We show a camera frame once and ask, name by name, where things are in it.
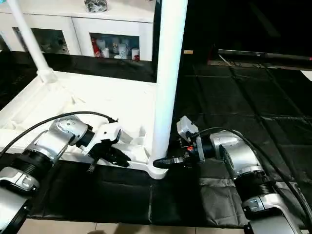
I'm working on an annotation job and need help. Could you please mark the white plastic table top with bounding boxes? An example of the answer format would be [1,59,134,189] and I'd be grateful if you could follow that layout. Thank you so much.
[0,70,171,180]

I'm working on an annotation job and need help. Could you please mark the white plastic table leg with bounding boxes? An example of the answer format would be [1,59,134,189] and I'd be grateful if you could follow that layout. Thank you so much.
[150,0,189,169]
[6,0,58,84]

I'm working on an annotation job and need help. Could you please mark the black work mat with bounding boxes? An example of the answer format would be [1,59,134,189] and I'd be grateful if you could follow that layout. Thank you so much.
[0,49,312,229]

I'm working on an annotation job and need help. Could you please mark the small white jar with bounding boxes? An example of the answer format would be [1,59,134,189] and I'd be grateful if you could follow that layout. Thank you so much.
[116,44,128,59]

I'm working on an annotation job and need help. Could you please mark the small red bottle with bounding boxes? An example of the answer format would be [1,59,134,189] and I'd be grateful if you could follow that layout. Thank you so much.
[91,38,101,57]

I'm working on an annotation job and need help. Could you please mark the small dark figurines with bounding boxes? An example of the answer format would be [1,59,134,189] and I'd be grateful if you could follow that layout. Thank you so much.
[41,39,70,52]

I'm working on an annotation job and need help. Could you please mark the long black bar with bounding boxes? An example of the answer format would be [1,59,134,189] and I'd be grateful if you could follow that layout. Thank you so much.
[218,49,312,61]

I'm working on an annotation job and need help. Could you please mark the white glass-door cabinet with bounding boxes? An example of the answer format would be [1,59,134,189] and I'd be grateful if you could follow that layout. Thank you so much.
[0,0,156,61]

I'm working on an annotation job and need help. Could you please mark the large black cabinet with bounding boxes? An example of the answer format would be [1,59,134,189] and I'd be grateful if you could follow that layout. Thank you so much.
[184,0,312,63]

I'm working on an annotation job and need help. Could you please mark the small grey metal object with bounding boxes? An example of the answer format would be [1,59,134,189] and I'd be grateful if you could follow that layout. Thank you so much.
[84,0,109,13]

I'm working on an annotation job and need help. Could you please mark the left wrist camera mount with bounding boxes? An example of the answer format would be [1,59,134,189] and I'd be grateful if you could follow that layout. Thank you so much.
[88,122,122,157]

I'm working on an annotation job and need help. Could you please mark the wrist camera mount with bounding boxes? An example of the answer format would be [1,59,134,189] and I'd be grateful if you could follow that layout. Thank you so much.
[176,116,199,143]
[88,122,122,157]

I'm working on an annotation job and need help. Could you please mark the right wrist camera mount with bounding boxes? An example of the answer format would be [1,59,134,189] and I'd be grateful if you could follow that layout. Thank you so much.
[176,116,199,143]

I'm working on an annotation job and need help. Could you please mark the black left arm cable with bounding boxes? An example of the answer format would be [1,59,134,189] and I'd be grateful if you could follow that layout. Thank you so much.
[0,112,118,156]

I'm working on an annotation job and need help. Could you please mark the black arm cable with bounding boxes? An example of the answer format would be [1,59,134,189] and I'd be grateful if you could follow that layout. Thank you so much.
[193,127,312,225]
[0,112,118,156]

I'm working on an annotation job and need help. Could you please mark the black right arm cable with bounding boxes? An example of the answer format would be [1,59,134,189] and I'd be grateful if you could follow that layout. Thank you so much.
[193,127,312,225]

